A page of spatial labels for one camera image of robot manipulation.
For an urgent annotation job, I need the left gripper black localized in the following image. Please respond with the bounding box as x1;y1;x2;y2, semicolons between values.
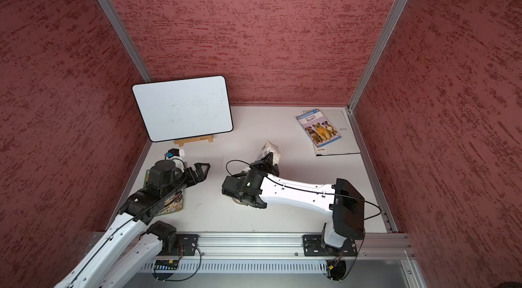
162;163;211;200

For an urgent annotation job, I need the oats bag white purple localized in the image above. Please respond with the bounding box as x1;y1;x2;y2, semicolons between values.
258;141;281;165

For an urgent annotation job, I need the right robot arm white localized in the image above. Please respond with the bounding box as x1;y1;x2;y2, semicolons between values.
222;152;366;249

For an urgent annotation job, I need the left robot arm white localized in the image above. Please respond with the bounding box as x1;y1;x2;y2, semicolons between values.
57;158;210;287

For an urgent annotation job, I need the wooden board stand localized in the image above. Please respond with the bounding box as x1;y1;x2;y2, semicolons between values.
173;135;213;147

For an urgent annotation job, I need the colourful history magazine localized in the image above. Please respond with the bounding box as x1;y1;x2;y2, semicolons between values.
143;170;184;216

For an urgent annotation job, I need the dog book blue cover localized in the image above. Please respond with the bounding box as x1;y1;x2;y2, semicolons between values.
296;109;341;149

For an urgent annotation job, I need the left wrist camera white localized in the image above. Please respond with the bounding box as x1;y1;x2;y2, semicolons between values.
165;148;185;159

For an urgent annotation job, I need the white board black frame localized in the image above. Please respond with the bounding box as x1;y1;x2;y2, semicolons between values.
132;75;234;143

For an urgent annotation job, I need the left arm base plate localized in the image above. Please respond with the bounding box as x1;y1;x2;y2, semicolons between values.
160;234;200;258

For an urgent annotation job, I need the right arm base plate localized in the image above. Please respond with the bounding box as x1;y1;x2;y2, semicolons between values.
302;234;358;258

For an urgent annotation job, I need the aluminium front rail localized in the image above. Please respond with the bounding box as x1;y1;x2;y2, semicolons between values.
137;232;415;275

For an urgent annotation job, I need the left aluminium corner post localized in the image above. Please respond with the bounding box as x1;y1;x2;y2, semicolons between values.
97;0;152;83

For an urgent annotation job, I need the aluminium corner post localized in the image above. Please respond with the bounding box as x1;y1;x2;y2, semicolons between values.
97;0;152;83
347;0;408;115

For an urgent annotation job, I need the right aluminium corner post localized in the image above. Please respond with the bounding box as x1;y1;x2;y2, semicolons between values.
347;0;408;115

